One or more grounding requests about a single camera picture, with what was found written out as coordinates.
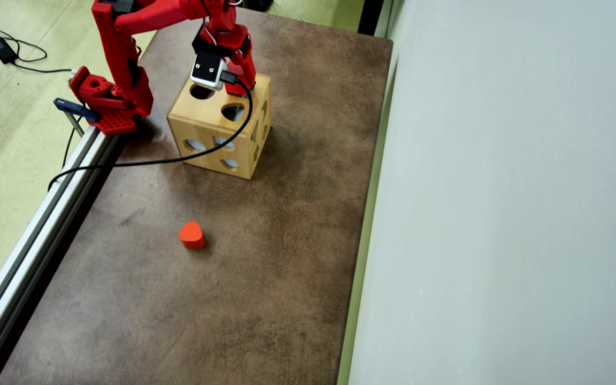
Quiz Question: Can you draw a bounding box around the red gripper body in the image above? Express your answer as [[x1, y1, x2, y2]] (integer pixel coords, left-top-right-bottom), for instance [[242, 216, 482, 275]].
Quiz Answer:
[[192, 22, 251, 60]]

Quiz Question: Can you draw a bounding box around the red fixed gripper finger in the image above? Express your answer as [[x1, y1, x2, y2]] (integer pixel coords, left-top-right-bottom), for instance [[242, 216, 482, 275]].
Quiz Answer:
[[237, 49, 257, 90]]

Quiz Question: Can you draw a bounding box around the wooden shape sorter box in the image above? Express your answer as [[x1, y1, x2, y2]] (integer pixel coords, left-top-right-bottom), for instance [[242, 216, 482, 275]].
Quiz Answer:
[[167, 59, 272, 180]]

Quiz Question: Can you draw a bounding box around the black object on floor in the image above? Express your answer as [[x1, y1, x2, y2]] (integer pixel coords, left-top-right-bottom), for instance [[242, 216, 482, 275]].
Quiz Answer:
[[233, 0, 275, 13]]

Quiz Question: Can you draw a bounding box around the blue table clamp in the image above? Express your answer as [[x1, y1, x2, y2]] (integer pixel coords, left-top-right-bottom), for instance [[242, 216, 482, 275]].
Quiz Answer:
[[53, 98, 100, 122]]

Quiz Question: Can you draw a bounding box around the orange-red heart block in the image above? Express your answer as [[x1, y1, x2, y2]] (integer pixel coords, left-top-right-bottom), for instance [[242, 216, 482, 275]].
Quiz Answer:
[[179, 221, 206, 250]]

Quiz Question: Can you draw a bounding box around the black power adapter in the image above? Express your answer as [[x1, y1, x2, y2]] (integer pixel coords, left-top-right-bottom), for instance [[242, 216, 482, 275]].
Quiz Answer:
[[0, 37, 19, 65]]

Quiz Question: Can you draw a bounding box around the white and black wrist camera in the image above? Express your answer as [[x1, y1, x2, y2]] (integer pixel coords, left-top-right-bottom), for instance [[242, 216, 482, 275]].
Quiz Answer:
[[190, 51, 229, 91]]

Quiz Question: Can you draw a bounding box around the black camera usb cable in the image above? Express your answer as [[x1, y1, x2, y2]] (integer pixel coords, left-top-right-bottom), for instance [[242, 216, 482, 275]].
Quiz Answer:
[[47, 71, 254, 192]]

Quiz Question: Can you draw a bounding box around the dark vertical post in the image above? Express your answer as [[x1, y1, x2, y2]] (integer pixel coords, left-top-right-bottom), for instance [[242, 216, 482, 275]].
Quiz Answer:
[[357, 0, 385, 37]]

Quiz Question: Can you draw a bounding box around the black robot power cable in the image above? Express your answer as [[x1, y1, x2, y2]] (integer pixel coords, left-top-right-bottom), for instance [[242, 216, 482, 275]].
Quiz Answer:
[[63, 120, 85, 167]]

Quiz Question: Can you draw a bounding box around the thin black adapter cable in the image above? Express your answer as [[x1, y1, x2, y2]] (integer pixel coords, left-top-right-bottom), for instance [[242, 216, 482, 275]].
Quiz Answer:
[[0, 26, 73, 74]]

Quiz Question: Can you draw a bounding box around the aluminium profile rail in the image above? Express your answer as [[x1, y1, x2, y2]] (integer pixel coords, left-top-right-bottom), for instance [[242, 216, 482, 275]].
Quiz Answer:
[[0, 125, 121, 383]]

